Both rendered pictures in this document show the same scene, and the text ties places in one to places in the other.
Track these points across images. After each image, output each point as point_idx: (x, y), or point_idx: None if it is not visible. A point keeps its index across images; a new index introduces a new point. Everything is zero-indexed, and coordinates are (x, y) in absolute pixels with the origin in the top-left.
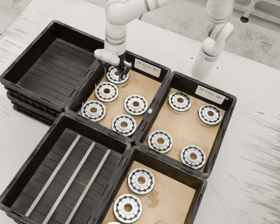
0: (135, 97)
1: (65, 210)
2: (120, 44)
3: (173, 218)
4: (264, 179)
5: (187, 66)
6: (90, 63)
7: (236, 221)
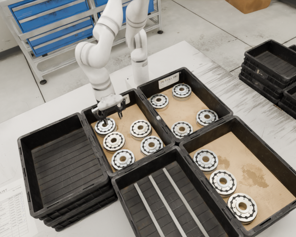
0: (134, 124)
1: (194, 234)
2: (111, 84)
3: (245, 157)
4: (237, 96)
5: (131, 84)
6: (77, 139)
7: (257, 128)
